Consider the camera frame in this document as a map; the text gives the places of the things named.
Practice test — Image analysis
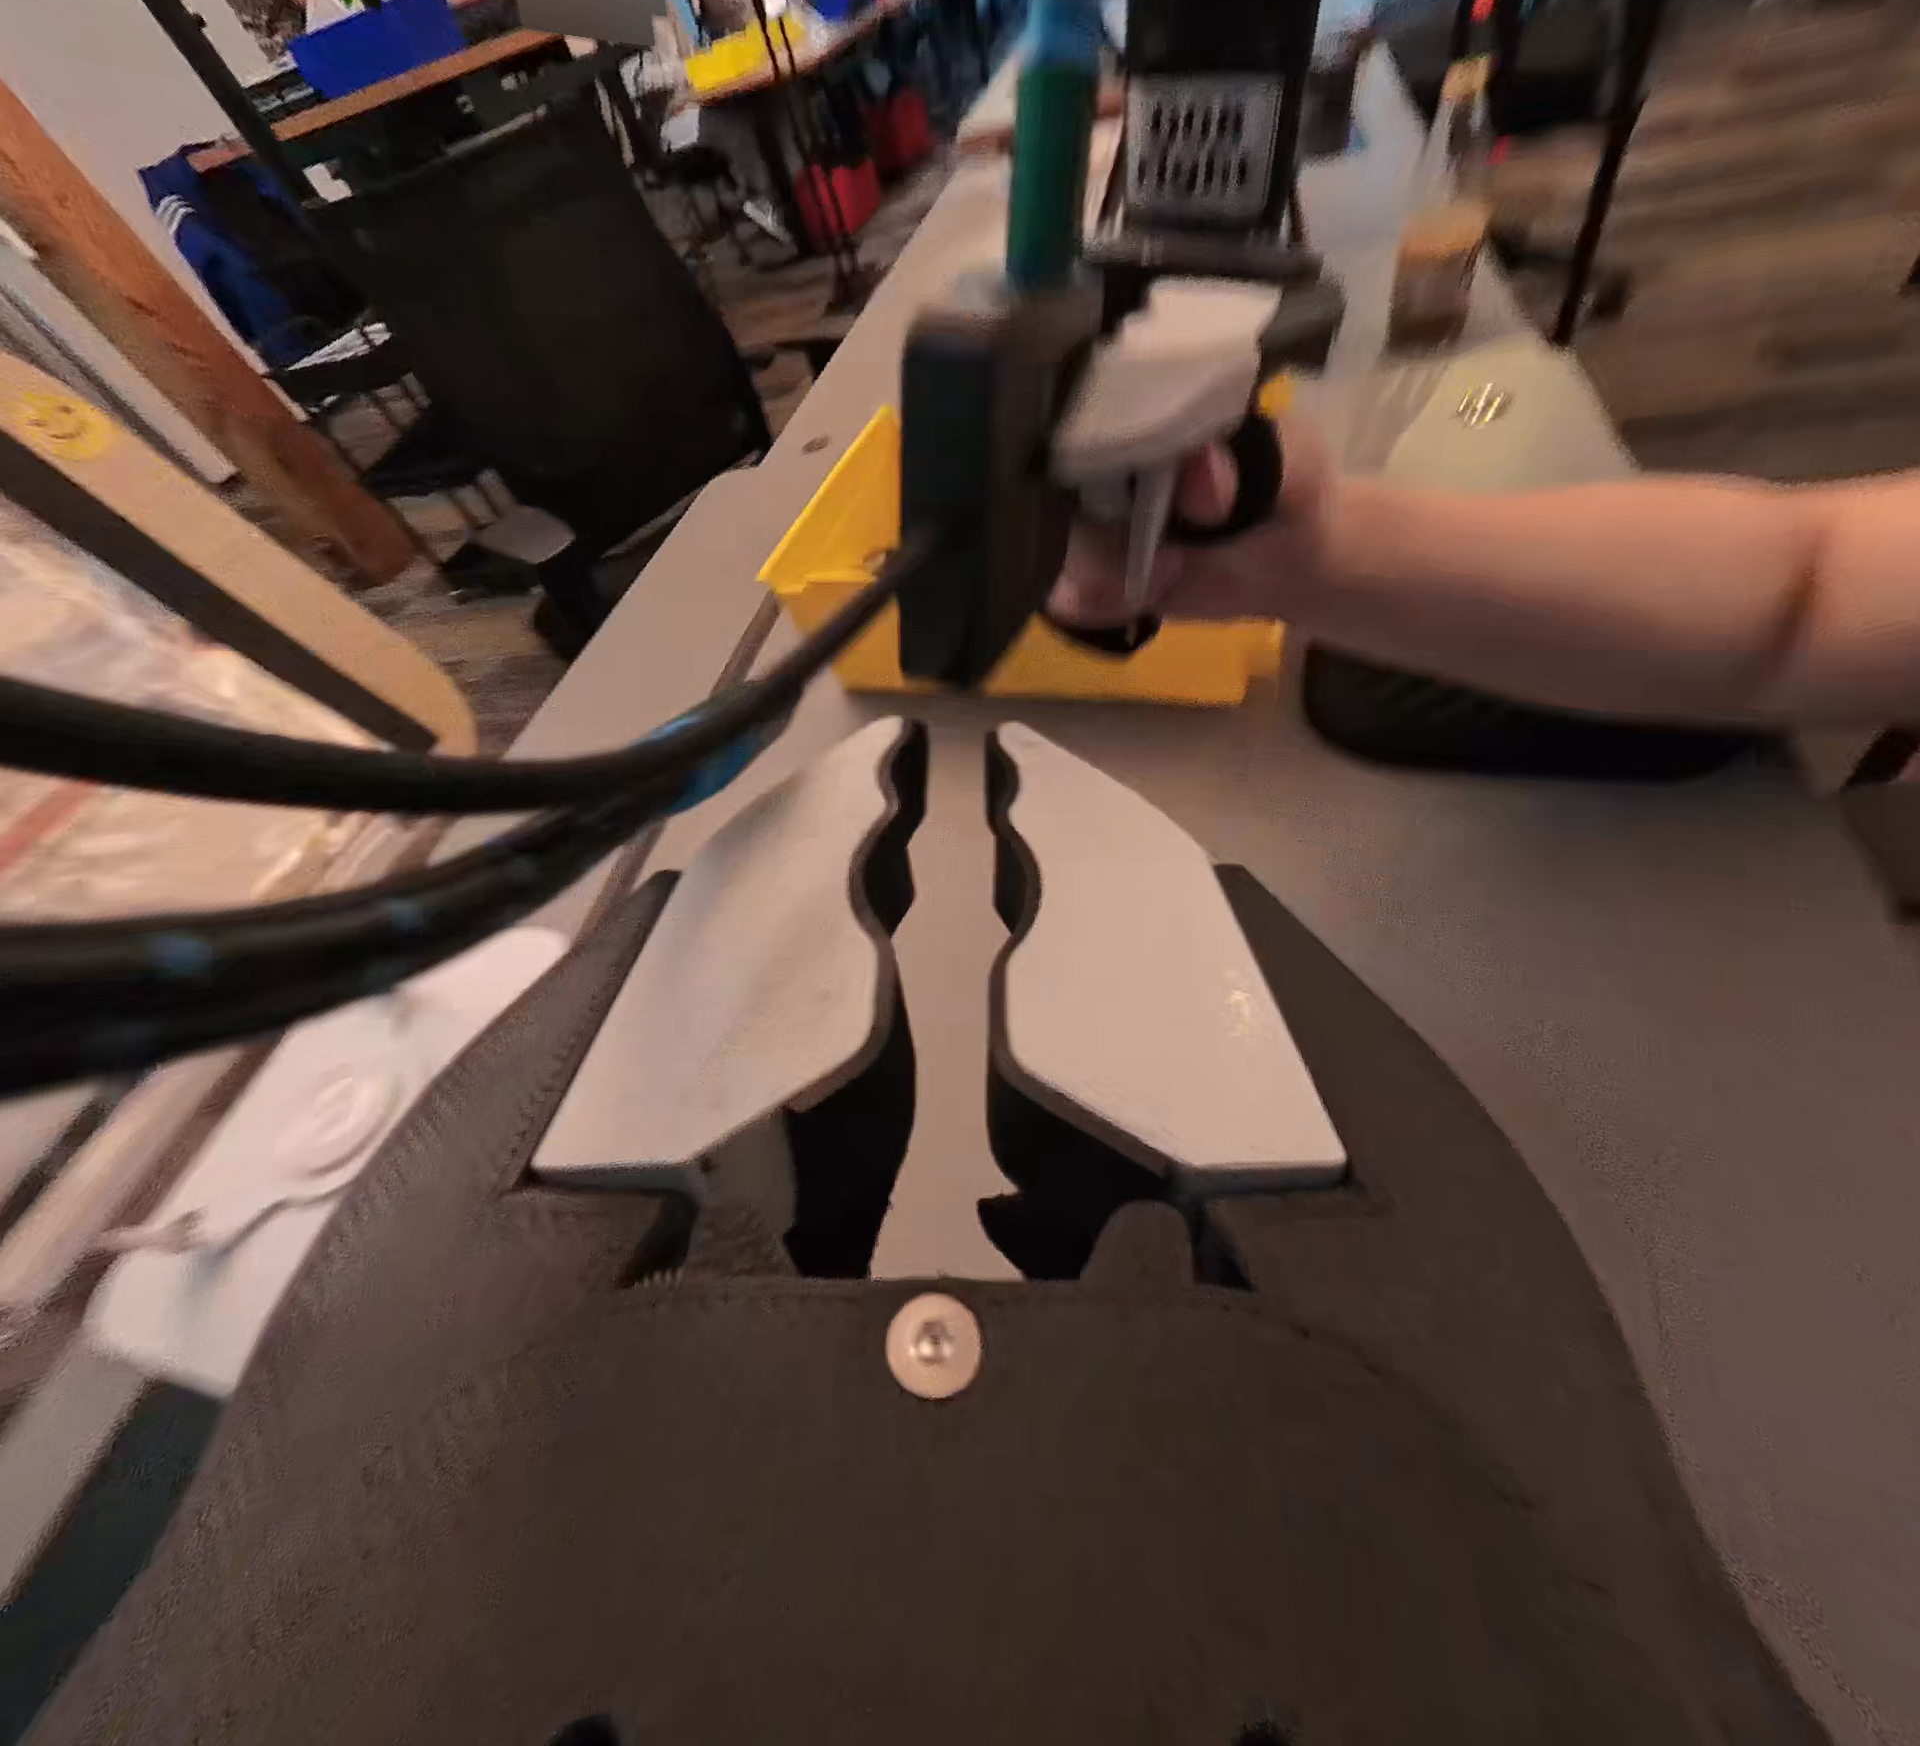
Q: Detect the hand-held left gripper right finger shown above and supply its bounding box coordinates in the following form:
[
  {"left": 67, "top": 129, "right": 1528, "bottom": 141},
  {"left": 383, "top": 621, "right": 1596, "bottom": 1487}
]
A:
[{"left": 974, "top": 720, "right": 1353, "bottom": 1281}]

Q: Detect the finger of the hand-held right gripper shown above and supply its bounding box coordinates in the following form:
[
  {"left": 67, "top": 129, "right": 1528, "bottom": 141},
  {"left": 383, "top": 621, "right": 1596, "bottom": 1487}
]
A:
[{"left": 1046, "top": 276, "right": 1284, "bottom": 489}]

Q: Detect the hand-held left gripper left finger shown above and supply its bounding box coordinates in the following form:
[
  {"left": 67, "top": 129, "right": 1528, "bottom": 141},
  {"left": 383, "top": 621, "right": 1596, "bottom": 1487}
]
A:
[{"left": 530, "top": 718, "right": 934, "bottom": 1281}]

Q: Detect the multiport adapter hub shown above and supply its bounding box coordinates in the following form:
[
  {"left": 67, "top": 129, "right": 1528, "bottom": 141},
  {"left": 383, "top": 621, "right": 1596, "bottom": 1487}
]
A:
[{"left": 893, "top": 276, "right": 1103, "bottom": 695}]

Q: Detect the black braided hdmi cable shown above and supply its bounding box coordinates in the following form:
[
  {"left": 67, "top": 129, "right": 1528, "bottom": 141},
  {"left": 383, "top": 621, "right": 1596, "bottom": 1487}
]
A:
[{"left": 0, "top": 0, "right": 1109, "bottom": 1103}]

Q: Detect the yellow plastic bin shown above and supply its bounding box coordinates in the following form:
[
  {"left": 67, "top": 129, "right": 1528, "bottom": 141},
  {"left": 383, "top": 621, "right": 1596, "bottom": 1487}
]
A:
[{"left": 755, "top": 373, "right": 1293, "bottom": 706}]

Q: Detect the black hub cable silver plug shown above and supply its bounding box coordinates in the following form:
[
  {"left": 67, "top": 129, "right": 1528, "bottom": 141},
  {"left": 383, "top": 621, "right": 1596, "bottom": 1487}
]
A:
[{"left": 0, "top": 519, "right": 942, "bottom": 817}]

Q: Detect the person's right forearm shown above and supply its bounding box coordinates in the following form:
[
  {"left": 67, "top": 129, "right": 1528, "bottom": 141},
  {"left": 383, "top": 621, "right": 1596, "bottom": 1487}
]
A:
[{"left": 1322, "top": 465, "right": 1920, "bottom": 733}]

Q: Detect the person's right hand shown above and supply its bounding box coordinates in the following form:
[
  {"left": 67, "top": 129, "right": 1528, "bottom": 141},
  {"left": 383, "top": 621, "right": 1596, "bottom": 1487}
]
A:
[{"left": 1044, "top": 403, "right": 1353, "bottom": 654}]

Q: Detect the brown bottle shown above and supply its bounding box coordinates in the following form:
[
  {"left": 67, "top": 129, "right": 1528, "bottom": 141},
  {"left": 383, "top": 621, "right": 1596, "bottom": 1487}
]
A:
[{"left": 1387, "top": 50, "right": 1502, "bottom": 342}]

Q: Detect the white plastic sheet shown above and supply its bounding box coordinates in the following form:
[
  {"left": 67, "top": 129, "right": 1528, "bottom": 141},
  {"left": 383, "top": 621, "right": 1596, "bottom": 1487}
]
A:
[{"left": 91, "top": 931, "right": 572, "bottom": 1391}]

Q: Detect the small yellow bin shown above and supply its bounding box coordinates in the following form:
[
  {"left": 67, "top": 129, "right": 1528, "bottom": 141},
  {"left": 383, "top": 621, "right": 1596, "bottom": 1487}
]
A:
[{"left": 687, "top": 21, "right": 813, "bottom": 100}]

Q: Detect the black mesh chair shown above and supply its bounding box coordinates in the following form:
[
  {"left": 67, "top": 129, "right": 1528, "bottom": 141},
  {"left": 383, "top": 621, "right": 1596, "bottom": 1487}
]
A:
[{"left": 307, "top": 50, "right": 772, "bottom": 609}]

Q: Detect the wooden board yellow sticker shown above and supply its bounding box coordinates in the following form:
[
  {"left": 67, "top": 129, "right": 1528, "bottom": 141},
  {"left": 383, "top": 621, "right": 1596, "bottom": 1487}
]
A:
[{"left": 0, "top": 353, "right": 484, "bottom": 754}]

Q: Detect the blue storage box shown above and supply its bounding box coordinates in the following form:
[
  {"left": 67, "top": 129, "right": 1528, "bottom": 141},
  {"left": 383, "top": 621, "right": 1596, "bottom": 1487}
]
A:
[{"left": 288, "top": 0, "right": 467, "bottom": 100}]

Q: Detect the wooden beam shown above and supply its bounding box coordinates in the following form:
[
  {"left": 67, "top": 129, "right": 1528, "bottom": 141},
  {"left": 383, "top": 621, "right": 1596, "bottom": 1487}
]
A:
[{"left": 0, "top": 83, "right": 422, "bottom": 584}]

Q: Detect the blue striped jacket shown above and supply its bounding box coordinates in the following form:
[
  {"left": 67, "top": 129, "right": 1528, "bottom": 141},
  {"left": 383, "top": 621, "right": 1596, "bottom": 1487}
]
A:
[{"left": 144, "top": 147, "right": 318, "bottom": 360}]

